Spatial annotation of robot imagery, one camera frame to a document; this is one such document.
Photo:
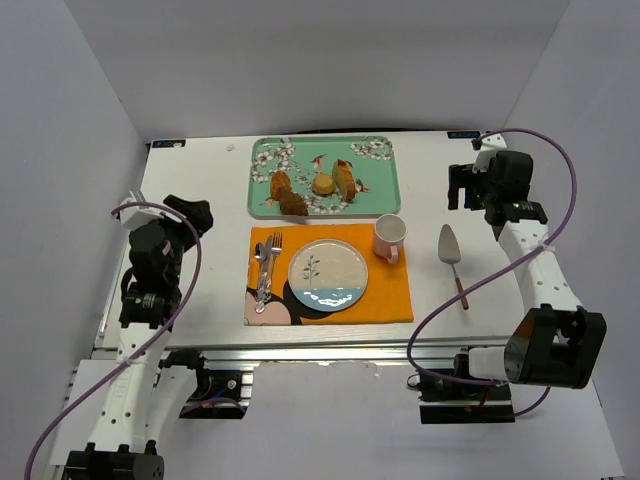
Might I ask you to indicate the blue white ceramic plate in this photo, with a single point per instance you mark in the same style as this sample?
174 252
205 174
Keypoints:
328 275

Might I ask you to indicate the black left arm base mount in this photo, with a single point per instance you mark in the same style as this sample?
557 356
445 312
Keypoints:
218 392

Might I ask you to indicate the silver fork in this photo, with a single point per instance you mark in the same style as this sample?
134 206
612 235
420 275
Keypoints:
275 249

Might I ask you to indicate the metal cake server wooden handle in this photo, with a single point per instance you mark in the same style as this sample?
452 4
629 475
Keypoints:
449 252

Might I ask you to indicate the blue table label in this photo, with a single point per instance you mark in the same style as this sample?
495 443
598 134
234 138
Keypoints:
168 143
463 134

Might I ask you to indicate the dark brown chocolate pastry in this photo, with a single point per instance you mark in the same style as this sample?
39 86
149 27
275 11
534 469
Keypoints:
291 203

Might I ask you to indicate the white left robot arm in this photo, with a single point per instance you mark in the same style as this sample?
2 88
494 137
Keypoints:
145 394

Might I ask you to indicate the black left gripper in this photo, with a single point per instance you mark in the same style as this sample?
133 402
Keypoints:
185 216

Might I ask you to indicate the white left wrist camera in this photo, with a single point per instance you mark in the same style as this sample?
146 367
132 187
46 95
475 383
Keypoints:
140 214

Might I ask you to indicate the golden croissant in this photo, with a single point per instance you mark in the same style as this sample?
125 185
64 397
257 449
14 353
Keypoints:
279 181

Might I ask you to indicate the round yellow muffin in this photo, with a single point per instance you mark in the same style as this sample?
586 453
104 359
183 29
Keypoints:
323 184

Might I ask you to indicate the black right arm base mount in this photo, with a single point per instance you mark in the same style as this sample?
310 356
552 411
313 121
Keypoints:
445 403

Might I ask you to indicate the pink ceramic mug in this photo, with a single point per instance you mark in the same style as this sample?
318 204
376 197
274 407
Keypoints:
388 237

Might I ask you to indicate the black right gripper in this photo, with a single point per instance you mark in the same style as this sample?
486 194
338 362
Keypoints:
463 185

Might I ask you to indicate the green floral serving tray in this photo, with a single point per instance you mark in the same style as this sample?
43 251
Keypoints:
372 163

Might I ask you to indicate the left blue table label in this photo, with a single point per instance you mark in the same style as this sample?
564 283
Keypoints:
168 143

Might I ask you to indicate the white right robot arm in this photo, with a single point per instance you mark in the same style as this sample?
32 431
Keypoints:
558 341

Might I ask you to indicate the sliced bread loaf piece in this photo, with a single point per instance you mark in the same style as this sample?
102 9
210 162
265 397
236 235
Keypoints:
344 180

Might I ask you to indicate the right blue table label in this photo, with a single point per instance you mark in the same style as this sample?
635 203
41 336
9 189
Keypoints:
463 134

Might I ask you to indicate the silver spoon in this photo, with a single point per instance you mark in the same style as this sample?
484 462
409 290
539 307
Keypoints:
261 256

